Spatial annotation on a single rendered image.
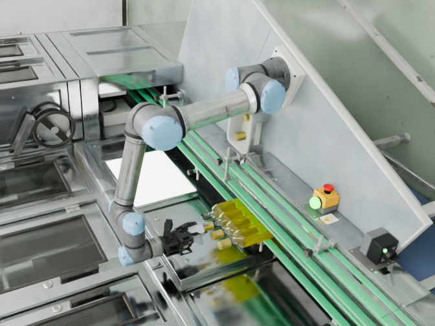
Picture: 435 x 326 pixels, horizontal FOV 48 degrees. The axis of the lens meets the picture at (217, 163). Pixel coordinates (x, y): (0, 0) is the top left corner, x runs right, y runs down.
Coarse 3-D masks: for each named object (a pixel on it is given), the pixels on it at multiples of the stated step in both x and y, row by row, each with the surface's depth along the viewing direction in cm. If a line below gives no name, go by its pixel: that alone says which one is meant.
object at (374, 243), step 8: (368, 232) 163; (376, 232) 164; (384, 232) 164; (368, 240) 162; (376, 240) 160; (384, 240) 161; (392, 240) 161; (360, 248) 167; (368, 248) 164; (376, 248) 160; (384, 248) 158; (392, 248) 161; (368, 256) 164; (376, 256) 161; (376, 264) 162
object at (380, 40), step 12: (348, 0) 235; (348, 12) 233; (360, 12) 231; (360, 24) 229; (288, 36) 203; (372, 36) 224; (384, 48) 219; (396, 60) 215; (408, 72) 211; (420, 84) 207; (336, 96) 187; (432, 96) 203; (372, 144) 175; (420, 204) 163; (432, 204) 163; (432, 216) 164
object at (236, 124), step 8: (232, 120) 225; (240, 120) 227; (232, 128) 227; (240, 128) 229; (248, 128) 225; (232, 136) 229; (248, 136) 213; (232, 144) 226; (240, 144) 225; (248, 144) 215; (240, 152) 221; (248, 152) 217
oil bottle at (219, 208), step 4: (232, 200) 206; (236, 200) 206; (216, 204) 202; (220, 204) 203; (224, 204) 203; (228, 204) 203; (232, 204) 203; (236, 204) 204; (240, 204) 204; (244, 204) 204; (212, 208) 201; (216, 208) 201; (220, 208) 200; (224, 208) 201; (228, 208) 201; (232, 208) 202; (216, 212) 199; (220, 212) 199; (216, 216) 200
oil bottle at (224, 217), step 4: (236, 208) 201; (240, 208) 202; (244, 208) 202; (224, 212) 199; (228, 212) 199; (232, 212) 199; (236, 212) 199; (240, 212) 200; (244, 212) 200; (248, 212) 200; (220, 216) 197; (224, 216) 197; (228, 216) 197; (232, 216) 197; (236, 216) 197; (240, 216) 198; (244, 216) 199; (220, 220) 196; (224, 220) 195; (228, 220) 195; (224, 224) 196; (224, 228) 197
